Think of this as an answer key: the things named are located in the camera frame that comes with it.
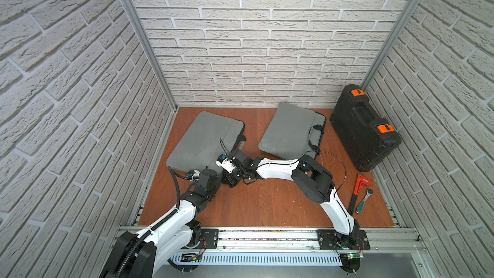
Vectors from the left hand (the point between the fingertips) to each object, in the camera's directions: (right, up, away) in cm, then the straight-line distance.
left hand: (220, 174), depth 88 cm
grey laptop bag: (-8, +17, +12) cm, 23 cm away
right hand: (+2, -3, +2) cm, 4 cm away
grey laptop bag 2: (+38, +20, +16) cm, 45 cm away
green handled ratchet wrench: (+69, -7, -3) cm, 69 cm away
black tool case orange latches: (+65, +19, -7) cm, 68 cm away
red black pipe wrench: (+67, -3, 0) cm, 67 cm away
